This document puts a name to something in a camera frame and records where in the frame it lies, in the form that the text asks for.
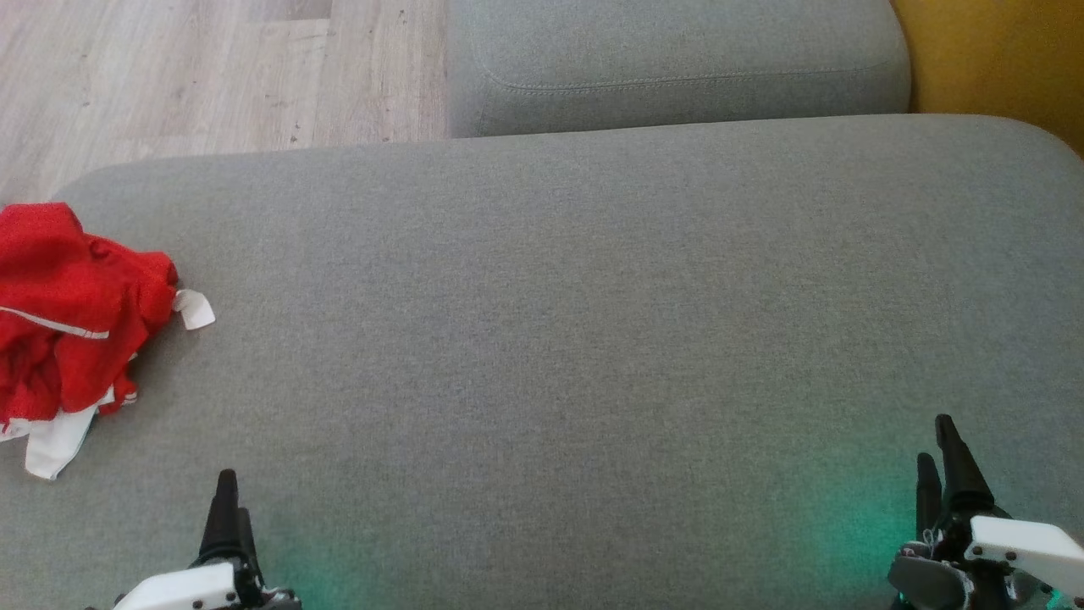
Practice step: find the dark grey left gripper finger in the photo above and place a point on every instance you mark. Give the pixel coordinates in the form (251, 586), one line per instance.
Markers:
(223, 525)
(249, 546)

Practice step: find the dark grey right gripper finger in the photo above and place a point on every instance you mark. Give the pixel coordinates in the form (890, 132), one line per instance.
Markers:
(961, 479)
(930, 500)

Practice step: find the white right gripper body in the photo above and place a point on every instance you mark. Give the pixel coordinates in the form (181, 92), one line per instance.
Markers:
(1016, 542)

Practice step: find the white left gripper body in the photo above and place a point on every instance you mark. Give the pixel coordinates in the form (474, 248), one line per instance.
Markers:
(186, 589)

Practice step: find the red basketball jersey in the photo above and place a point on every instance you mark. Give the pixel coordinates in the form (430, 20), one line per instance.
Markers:
(76, 250)

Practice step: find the large grey sofa seat cushion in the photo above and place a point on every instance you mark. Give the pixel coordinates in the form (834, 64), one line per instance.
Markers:
(593, 339)

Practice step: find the medium grey sofa seat cushion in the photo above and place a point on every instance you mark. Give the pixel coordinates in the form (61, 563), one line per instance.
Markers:
(677, 59)

